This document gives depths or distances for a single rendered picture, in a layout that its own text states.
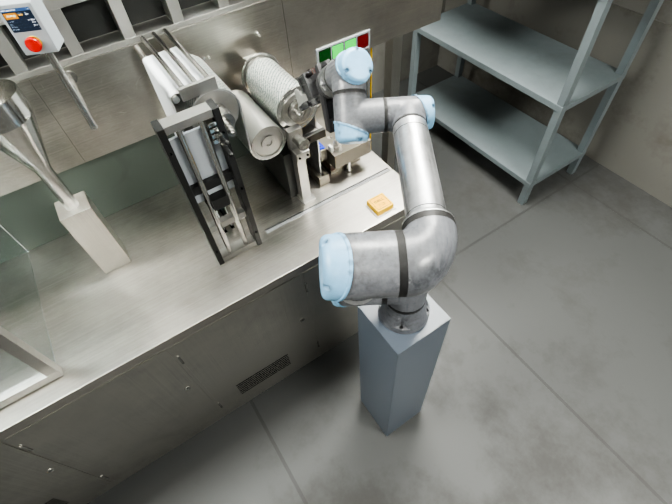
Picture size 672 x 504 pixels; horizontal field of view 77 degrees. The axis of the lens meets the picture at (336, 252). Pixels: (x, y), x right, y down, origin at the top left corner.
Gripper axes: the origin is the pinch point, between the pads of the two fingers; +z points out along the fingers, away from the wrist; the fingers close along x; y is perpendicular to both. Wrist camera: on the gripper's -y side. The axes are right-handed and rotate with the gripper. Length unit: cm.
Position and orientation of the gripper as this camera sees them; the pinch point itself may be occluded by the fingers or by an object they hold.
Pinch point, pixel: (308, 107)
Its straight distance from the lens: 128.6
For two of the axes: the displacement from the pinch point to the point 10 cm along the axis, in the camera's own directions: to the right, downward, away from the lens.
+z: -3.8, -1.1, 9.2
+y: -4.0, -8.8, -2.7
